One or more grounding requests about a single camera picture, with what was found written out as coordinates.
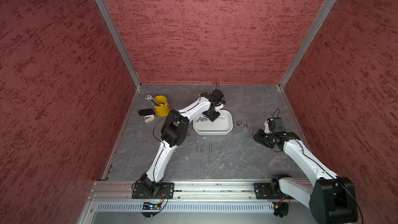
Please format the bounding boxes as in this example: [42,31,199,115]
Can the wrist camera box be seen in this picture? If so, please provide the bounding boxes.
[211,89,225,106]
[264,117,286,134]

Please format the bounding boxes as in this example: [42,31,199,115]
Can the yellow pencil cup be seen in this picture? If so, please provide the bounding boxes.
[154,95,170,117]

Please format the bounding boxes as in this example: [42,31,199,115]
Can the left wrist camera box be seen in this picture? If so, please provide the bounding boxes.
[211,89,225,106]

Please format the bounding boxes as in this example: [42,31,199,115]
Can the aluminium front rail frame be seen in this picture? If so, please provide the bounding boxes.
[78,179,316,224]

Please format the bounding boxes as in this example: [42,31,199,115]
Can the black stapler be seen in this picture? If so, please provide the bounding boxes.
[138,108,155,116]

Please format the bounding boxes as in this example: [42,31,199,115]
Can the white plastic storage box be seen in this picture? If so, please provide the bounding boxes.
[193,110,233,135]

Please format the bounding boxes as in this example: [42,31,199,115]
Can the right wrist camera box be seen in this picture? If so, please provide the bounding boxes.
[264,117,286,134]

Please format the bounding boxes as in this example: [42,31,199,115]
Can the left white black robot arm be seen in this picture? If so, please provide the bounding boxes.
[141,89,225,196]

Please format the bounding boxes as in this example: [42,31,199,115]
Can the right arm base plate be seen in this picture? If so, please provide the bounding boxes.
[254,183,292,201]

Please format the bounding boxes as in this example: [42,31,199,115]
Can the aluminium corner post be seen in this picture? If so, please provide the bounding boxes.
[279,0,336,90]
[95,0,142,89]

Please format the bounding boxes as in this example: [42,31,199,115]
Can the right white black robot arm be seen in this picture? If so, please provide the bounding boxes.
[254,129,362,224]

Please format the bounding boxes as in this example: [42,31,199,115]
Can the left aluminium corner post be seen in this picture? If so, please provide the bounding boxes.
[95,0,142,89]

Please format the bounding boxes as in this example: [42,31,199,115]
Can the right aluminium corner post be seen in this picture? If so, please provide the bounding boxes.
[279,0,336,90]

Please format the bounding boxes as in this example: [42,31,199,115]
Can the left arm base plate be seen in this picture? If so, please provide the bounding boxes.
[131,182,175,200]

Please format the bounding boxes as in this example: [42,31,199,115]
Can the white small stapler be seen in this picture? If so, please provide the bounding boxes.
[144,115,155,123]

